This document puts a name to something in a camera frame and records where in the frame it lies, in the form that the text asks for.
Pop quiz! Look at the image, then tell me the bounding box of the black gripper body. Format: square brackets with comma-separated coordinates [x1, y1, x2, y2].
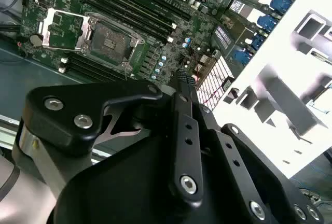
[53, 120, 256, 224]

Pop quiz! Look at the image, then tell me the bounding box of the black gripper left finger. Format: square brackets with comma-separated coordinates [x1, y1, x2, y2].
[22, 69, 205, 206]

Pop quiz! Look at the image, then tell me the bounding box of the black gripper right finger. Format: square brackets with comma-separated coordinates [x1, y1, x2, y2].
[187, 75, 325, 224]

